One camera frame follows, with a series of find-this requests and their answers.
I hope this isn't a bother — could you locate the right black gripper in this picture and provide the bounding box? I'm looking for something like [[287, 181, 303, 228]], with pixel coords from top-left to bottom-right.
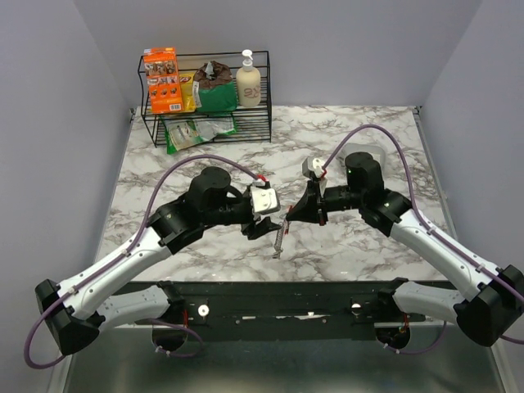
[[286, 179, 365, 226]]

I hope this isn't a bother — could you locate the red carabiner keyring with chain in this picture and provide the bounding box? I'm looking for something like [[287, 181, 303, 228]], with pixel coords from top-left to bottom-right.
[[272, 205, 293, 259]]

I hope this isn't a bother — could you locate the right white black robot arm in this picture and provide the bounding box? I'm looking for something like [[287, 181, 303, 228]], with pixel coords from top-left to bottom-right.
[[286, 152, 523, 347]]

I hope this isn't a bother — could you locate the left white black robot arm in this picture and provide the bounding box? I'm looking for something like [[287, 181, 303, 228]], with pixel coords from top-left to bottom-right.
[[35, 166, 280, 356]]

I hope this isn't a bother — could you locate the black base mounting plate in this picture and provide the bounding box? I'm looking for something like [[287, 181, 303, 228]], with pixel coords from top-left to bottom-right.
[[117, 281, 408, 342]]

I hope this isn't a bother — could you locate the white green pouch bag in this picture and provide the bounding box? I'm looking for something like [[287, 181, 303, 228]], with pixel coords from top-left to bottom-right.
[[194, 117, 237, 142]]

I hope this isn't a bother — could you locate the green white snack bag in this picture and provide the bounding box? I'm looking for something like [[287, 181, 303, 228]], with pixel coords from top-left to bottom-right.
[[161, 118, 205, 155]]

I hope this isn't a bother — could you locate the cream soap pump bottle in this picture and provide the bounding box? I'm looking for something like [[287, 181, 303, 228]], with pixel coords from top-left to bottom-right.
[[236, 49, 261, 108]]

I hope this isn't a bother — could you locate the brown green coffee bag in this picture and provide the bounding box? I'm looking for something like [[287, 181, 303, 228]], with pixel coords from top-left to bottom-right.
[[193, 61, 237, 113]]

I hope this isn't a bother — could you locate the yellow snack bag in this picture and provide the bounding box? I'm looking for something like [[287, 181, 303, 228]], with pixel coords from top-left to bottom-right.
[[178, 72, 197, 113]]

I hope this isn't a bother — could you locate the orange product box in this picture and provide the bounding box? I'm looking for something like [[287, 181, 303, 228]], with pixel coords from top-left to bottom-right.
[[143, 47, 183, 115]]

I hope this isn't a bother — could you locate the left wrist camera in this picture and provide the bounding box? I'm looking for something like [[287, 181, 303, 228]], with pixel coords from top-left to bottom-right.
[[250, 187, 281, 215]]

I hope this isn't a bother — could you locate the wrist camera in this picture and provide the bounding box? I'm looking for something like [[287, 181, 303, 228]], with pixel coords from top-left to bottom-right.
[[250, 187, 281, 215], [301, 157, 327, 180]]

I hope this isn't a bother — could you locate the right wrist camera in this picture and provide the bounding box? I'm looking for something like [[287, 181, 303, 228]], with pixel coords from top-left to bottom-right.
[[301, 157, 327, 180]]

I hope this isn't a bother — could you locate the aluminium extrusion rail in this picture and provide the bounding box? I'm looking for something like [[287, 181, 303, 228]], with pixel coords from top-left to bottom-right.
[[65, 291, 499, 329]]

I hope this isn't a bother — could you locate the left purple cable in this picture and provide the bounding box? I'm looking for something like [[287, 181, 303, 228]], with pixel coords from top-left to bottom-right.
[[23, 154, 269, 368]]

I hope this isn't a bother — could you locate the black wire shelf rack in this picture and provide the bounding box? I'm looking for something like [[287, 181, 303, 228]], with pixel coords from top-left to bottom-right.
[[138, 47, 273, 154]]

